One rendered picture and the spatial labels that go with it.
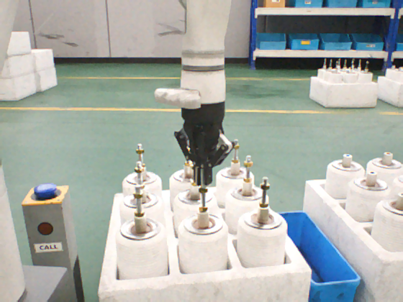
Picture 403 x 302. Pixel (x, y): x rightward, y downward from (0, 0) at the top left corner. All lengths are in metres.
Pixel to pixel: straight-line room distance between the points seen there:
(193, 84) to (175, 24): 5.30
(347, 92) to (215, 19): 2.45
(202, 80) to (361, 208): 0.53
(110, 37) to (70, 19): 0.67
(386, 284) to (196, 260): 0.39
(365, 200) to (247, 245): 0.33
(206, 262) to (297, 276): 0.17
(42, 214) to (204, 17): 0.44
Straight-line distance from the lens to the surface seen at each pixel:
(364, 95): 3.04
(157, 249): 0.69
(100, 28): 6.15
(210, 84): 0.59
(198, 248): 0.69
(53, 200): 0.72
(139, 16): 5.98
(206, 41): 0.58
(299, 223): 1.08
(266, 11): 5.11
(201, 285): 0.70
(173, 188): 0.91
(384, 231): 0.86
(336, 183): 1.03
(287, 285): 0.75
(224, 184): 0.91
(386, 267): 0.83
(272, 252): 0.73
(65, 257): 0.77
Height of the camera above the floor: 0.62
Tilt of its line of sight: 19 degrees down
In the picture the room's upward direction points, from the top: straight up
